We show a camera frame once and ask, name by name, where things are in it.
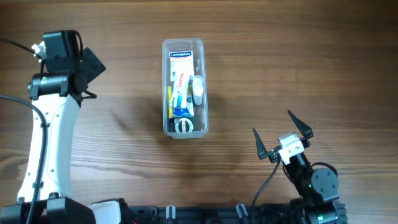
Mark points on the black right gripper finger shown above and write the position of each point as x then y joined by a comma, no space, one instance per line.
260,147
305,130

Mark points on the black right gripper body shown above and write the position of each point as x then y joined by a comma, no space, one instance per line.
275,153

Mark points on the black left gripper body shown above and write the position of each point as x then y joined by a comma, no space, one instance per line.
93,65

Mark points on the green square packet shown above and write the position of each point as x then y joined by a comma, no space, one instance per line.
183,125

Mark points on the white Hansaplast box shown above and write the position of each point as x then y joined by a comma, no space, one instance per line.
182,60

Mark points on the white Panadol box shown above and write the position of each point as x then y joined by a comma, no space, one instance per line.
180,90

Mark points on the blue VapoDrops box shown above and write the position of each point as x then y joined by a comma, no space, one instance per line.
187,112

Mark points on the small white bottle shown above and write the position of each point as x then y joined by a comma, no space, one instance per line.
197,89

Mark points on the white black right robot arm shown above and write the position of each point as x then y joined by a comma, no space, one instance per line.
316,183

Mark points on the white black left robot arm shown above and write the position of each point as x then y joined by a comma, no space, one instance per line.
56,93

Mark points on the clear plastic container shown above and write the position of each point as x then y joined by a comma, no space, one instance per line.
200,118

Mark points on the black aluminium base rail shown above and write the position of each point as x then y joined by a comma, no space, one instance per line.
267,213

